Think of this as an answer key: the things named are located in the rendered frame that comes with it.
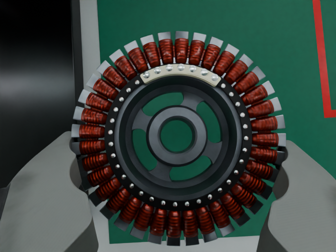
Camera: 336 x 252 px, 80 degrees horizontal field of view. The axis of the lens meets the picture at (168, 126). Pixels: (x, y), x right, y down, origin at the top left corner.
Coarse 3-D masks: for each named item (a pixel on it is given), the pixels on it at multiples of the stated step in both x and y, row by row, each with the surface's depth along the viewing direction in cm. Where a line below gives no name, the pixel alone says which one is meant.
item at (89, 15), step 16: (80, 0) 23; (96, 0) 23; (80, 16) 23; (96, 16) 23; (96, 32) 23; (96, 48) 23; (96, 64) 23; (96, 208) 22; (96, 224) 22; (224, 240) 22; (240, 240) 22; (256, 240) 22
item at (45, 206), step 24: (24, 168) 8; (48, 168) 8; (72, 168) 9; (24, 192) 7; (48, 192) 7; (72, 192) 7; (24, 216) 6; (48, 216) 6; (72, 216) 6; (0, 240) 6; (24, 240) 6; (48, 240) 6; (72, 240) 6; (96, 240) 7
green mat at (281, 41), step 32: (128, 0) 23; (160, 0) 23; (192, 0) 23; (224, 0) 23; (256, 0) 23; (288, 0) 22; (320, 0) 22; (128, 32) 23; (192, 32) 22; (224, 32) 22; (256, 32) 22; (288, 32) 22; (256, 64) 22; (288, 64) 22; (160, 96) 22; (288, 96) 22; (320, 96) 22; (288, 128) 22; (320, 128) 22; (320, 160) 22; (256, 224) 21
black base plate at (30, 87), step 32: (0, 0) 21; (32, 0) 21; (64, 0) 21; (0, 32) 21; (32, 32) 21; (64, 32) 21; (0, 64) 21; (32, 64) 21; (64, 64) 21; (0, 96) 21; (32, 96) 21; (64, 96) 20; (0, 128) 20; (32, 128) 20; (64, 128) 20; (0, 160) 20
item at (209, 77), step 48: (144, 48) 10; (192, 48) 10; (96, 96) 10; (144, 96) 12; (192, 96) 13; (240, 96) 11; (96, 144) 10; (192, 144) 11; (240, 144) 10; (96, 192) 10; (144, 192) 10; (192, 192) 11; (240, 192) 10; (192, 240) 10
